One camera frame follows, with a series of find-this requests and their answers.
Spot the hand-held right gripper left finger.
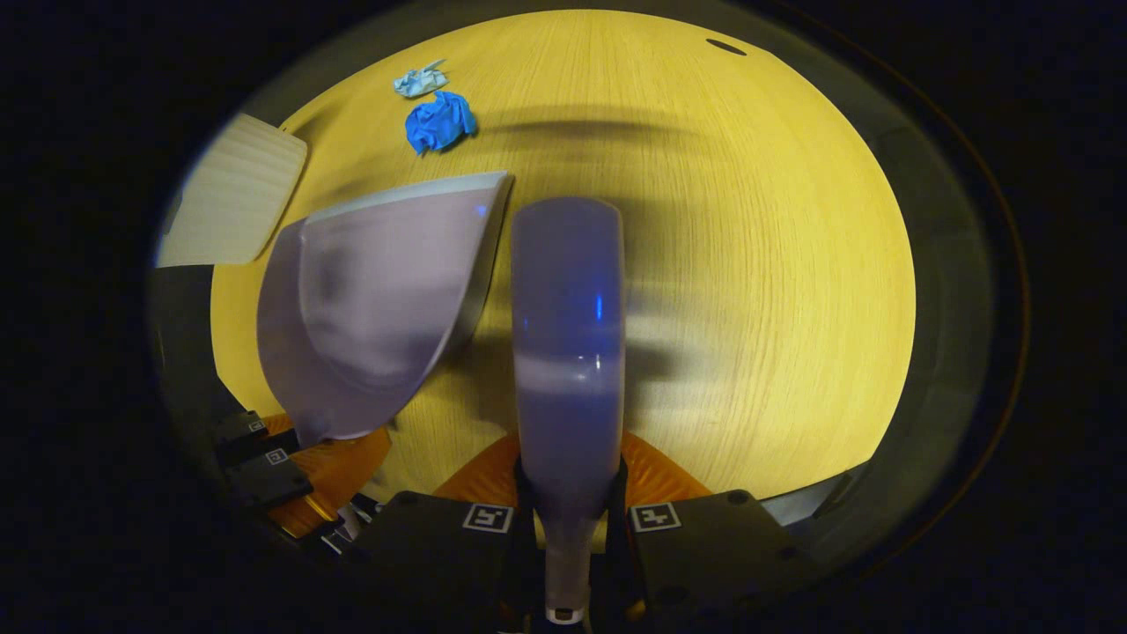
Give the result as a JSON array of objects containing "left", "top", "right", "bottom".
[{"left": 350, "top": 431, "right": 541, "bottom": 634}]

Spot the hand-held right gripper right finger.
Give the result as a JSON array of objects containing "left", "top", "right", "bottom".
[{"left": 606, "top": 430, "right": 813, "bottom": 631}]

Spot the lavender dustpan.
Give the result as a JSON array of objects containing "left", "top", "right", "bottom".
[{"left": 256, "top": 171, "right": 516, "bottom": 442}]

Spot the white garbage bin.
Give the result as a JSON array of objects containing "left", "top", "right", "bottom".
[{"left": 156, "top": 112, "right": 309, "bottom": 269}]

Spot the pale blue paper trash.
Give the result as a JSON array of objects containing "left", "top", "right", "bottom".
[{"left": 393, "top": 59, "right": 449, "bottom": 99}]

